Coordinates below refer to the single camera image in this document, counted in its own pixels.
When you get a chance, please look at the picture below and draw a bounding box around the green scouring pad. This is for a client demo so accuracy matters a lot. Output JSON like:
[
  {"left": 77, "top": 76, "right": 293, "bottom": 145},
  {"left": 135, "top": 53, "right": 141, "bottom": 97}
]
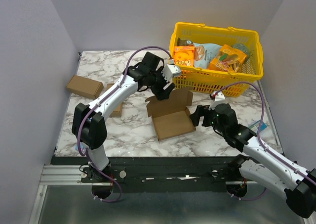
[{"left": 232, "top": 43, "right": 251, "bottom": 59}]

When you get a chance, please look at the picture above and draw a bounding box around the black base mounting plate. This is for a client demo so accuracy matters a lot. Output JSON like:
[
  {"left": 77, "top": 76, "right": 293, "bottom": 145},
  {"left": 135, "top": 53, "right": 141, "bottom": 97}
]
[{"left": 51, "top": 155, "right": 249, "bottom": 197}]

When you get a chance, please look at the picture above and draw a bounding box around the light blue snack bag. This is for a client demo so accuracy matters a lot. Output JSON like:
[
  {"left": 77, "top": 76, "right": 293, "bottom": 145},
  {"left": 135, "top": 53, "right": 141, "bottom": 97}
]
[{"left": 193, "top": 43, "right": 222, "bottom": 69}]

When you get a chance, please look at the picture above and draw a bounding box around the folded cardboard box upright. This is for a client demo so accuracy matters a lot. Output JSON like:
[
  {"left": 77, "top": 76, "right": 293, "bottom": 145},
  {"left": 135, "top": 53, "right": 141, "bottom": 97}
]
[{"left": 106, "top": 83, "right": 123, "bottom": 118}]

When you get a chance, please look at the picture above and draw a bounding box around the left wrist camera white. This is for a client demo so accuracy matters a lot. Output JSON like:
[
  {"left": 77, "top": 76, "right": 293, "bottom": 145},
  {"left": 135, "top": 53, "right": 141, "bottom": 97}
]
[{"left": 162, "top": 64, "right": 182, "bottom": 83}]

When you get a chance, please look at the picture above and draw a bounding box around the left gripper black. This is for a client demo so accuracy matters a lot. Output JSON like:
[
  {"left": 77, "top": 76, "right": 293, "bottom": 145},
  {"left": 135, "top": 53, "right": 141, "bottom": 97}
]
[{"left": 148, "top": 66, "right": 175, "bottom": 101}]

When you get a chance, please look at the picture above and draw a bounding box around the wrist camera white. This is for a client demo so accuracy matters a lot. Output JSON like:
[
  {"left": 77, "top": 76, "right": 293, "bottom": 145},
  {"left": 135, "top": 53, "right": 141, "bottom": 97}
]
[
  {"left": 208, "top": 91, "right": 227, "bottom": 110},
  {"left": 162, "top": 64, "right": 182, "bottom": 83}
]

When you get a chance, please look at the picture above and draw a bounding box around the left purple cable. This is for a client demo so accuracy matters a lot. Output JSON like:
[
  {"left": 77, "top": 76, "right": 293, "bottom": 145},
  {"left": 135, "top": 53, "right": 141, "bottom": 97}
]
[{"left": 76, "top": 45, "right": 175, "bottom": 203}]

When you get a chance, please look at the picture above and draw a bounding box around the orange Daddy snack box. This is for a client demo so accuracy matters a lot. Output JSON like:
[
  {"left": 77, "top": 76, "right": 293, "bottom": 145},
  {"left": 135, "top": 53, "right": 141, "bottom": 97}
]
[{"left": 173, "top": 46, "right": 195, "bottom": 67}]

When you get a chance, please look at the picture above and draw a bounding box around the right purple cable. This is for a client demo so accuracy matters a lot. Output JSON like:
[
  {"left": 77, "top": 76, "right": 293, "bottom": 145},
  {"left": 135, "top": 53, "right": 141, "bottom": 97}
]
[{"left": 211, "top": 82, "right": 316, "bottom": 201}]

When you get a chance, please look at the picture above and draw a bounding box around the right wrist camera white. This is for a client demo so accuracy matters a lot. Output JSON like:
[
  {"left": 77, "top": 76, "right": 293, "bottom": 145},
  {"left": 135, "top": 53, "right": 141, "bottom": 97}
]
[{"left": 208, "top": 91, "right": 227, "bottom": 110}]

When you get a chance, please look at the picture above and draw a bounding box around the orange snack bag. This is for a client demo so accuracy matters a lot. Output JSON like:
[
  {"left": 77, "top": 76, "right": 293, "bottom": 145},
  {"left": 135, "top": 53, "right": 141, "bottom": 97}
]
[{"left": 208, "top": 45, "right": 247, "bottom": 73}]

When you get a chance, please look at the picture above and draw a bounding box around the blue box right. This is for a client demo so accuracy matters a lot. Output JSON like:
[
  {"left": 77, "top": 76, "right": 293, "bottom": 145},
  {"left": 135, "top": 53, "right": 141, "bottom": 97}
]
[{"left": 248, "top": 120, "right": 267, "bottom": 133}]

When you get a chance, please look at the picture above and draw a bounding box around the yellow plastic shopping basket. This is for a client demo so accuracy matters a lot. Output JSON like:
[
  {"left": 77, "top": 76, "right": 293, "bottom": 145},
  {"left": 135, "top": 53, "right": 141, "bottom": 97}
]
[{"left": 169, "top": 22, "right": 264, "bottom": 97}]

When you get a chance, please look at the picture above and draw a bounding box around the purple cable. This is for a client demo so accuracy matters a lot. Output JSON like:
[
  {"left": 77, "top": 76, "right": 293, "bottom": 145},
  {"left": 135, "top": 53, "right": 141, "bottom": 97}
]
[
  {"left": 211, "top": 82, "right": 316, "bottom": 201},
  {"left": 76, "top": 45, "right": 175, "bottom": 203}
]

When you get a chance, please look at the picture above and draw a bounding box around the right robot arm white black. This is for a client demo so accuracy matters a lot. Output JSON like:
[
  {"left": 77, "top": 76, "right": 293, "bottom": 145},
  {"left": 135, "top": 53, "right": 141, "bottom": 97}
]
[{"left": 190, "top": 103, "right": 316, "bottom": 219}]

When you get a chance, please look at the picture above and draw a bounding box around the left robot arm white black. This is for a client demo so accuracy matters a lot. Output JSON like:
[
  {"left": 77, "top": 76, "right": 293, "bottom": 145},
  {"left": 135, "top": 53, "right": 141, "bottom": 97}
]
[{"left": 72, "top": 52, "right": 181, "bottom": 182}]

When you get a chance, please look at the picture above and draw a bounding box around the dark brown snack packet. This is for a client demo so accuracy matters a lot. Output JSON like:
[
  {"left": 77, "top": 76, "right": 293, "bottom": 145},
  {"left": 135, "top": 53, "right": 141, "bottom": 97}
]
[{"left": 177, "top": 38, "right": 194, "bottom": 46}]

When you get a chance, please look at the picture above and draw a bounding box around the cardboard box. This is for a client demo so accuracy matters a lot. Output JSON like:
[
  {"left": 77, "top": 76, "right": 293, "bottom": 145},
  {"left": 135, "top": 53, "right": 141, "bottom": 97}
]
[
  {"left": 106, "top": 83, "right": 123, "bottom": 118},
  {"left": 145, "top": 87, "right": 196, "bottom": 141},
  {"left": 66, "top": 75, "right": 104, "bottom": 99}
]

